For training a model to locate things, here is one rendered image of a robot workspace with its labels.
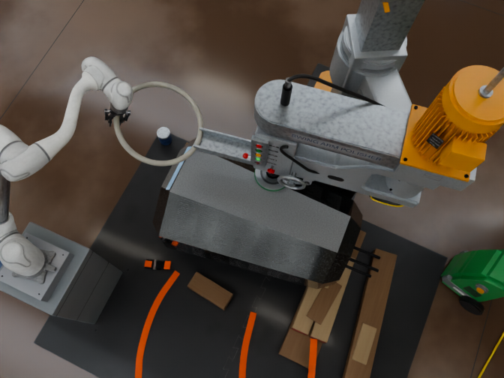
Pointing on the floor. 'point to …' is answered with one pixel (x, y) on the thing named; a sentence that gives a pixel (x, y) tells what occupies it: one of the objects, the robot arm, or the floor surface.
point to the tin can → (164, 136)
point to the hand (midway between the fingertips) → (115, 121)
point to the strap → (242, 343)
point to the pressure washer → (476, 277)
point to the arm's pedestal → (73, 281)
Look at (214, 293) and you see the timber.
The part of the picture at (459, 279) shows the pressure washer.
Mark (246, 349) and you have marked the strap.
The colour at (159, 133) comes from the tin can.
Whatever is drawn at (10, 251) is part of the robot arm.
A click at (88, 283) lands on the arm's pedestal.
